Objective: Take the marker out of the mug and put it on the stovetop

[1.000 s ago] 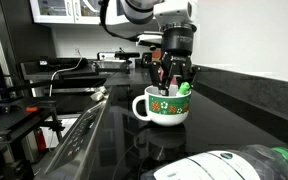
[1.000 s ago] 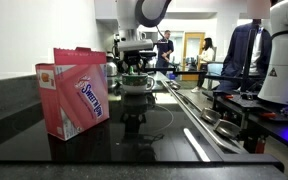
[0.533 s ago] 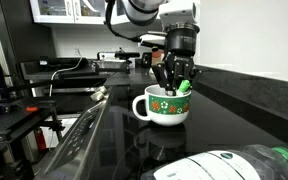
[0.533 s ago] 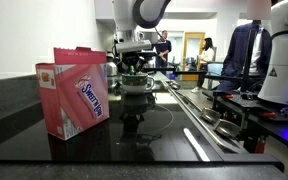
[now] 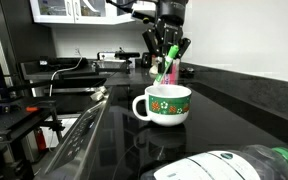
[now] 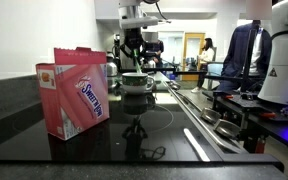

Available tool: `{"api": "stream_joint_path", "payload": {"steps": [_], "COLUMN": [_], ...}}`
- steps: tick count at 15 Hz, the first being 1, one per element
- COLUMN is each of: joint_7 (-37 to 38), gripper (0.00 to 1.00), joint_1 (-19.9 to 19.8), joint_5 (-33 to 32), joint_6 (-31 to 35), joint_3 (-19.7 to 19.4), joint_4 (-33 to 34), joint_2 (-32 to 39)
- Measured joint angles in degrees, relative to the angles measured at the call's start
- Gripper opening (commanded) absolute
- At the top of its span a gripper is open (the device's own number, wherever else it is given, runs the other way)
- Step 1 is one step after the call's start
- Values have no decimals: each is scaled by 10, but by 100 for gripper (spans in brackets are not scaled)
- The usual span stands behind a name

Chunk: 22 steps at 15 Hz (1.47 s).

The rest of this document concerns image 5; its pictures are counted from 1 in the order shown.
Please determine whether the white glass-door wall cabinet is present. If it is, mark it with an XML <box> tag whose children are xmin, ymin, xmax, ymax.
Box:
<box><xmin>29</xmin><ymin>0</ymin><xmax>136</xmax><ymax>26</ymax></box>

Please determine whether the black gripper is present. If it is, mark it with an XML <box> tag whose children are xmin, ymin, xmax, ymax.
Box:
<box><xmin>141</xmin><ymin>18</ymin><xmax>192</xmax><ymax>60</ymax></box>

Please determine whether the black clamp orange handle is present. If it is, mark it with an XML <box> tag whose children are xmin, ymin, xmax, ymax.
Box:
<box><xmin>25</xmin><ymin>105</ymin><xmax>40</xmax><ymax>113</ymax></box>

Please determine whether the white mug green floral band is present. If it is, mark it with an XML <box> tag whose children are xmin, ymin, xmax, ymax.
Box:
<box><xmin>131</xmin><ymin>83</ymin><xmax>193</xmax><ymax>128</ymax></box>

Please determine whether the white cable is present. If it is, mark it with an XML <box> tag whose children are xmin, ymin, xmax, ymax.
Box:
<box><xmin>48</xmin><ymin>56</ymin><xmax>84</xmax><ymax>98</ymax></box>

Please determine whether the small white object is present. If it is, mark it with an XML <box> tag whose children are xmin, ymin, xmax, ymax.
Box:
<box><xmin>149</xmin><ymin>64</ymin><xmax>160</xmax><ymax>76</ymax></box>

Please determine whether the red fire extinguisher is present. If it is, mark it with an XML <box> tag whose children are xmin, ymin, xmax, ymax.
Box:
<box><xmin>35</xmin><ymin>128</ymin><xmax>48</xmax><ymax>152</ymax></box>

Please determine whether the pink container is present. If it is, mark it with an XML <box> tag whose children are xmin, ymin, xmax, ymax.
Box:
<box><xmin>160</xmin><ymin>59</ymin><xmax>181</xmax><ymax>86</ymax></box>

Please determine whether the black tray box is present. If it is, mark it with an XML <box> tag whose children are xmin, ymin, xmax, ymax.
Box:
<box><xmin>19</xmin><ymin>57</ymin><xmax>91</xmax><ymax>81</ymax></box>

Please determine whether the black tripod leg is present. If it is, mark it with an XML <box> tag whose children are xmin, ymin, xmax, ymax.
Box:
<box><xmin>38</xmin><ymin>108</ymin><xmax>67</xmax><ymax>144</ymax></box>

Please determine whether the white plastic handle piece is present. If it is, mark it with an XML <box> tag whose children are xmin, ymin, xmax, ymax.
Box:
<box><xmin>90</xmin><ymin>85</ymin><xmax>109</xmax><ymax>102</ymax></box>

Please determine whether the clear bottle white label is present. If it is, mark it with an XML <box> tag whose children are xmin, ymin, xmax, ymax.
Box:
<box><xmin>140</xmin><ymin>144</ymin><xmax>288</xmax><ymax>180</ymax></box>

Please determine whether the white box device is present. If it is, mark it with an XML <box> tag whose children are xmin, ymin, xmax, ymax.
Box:
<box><xmin>96</xmin><ymin>51</ymin><xmax>117</xmax><ymax>62</ymax></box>

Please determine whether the black camera on stand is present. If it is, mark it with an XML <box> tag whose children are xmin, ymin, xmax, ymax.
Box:
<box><xmin>114</xmin><ymin>50</ymin><xmax>141</xmax><ymax>75</ymax></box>

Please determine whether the black glass stove steel panel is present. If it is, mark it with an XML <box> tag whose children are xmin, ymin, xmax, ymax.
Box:
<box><xmin>33</xmin><ymin>81</ymin><xmax>288</xmax><ymax>180</ymax></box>

